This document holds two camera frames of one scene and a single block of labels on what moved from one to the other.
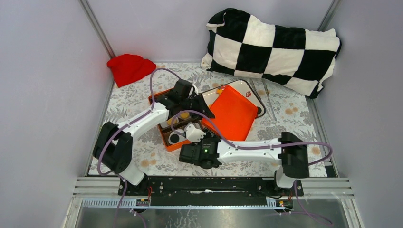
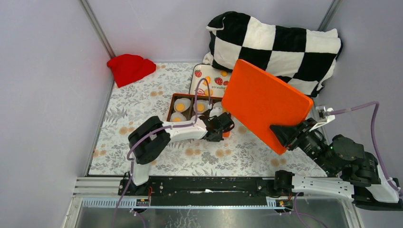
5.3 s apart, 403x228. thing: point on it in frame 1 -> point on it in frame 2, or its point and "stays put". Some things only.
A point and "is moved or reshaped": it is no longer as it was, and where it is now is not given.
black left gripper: [202, 109] -> [216, 138]
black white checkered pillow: [302, 59] stays put
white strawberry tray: [243, 87] -> [218, 80]
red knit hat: [128, 68] stays put
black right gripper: [207, 134] -> [286, 133]
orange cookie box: [173, 128] is moved or reshaped
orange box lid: [234, 115] is moved or reshaped
